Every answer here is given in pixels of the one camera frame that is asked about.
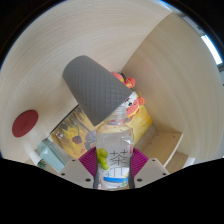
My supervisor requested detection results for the yellow poppy flower painting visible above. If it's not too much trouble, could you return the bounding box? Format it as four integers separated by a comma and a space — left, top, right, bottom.
49, 99, 154, 160

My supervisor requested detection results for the flat round red coaster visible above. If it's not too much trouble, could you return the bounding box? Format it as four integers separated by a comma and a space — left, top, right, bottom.
11, 109, 39, 138

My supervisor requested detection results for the teal faceted vase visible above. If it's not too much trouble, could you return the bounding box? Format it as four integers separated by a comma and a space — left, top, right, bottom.
36, 137, 68, 173

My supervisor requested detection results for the red plush mouse toy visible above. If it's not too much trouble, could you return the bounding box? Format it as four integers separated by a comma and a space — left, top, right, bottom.
111, 71, 147, 118

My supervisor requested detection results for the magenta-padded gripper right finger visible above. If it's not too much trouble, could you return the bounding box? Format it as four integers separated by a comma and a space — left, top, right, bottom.
128, 148, 170, 190

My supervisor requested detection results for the grey textured mug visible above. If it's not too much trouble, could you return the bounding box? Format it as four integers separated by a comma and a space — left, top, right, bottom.
62, 55, 133, 127

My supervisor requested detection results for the clear plastic drink bottle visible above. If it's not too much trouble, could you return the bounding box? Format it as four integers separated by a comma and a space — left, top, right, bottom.
95, 106, 135, 191

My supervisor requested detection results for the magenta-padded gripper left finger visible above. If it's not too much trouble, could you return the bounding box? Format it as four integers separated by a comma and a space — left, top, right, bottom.
59, 148, 101, 190

